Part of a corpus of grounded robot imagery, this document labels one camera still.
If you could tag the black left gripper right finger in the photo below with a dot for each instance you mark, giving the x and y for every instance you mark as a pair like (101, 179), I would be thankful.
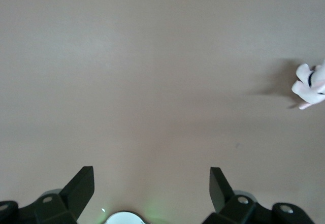
(219, 191)

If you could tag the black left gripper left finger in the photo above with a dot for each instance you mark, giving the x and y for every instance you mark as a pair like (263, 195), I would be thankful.
(76, 191)

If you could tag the white pink dog plush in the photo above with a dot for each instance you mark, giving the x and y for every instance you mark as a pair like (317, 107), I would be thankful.
(311, 89)

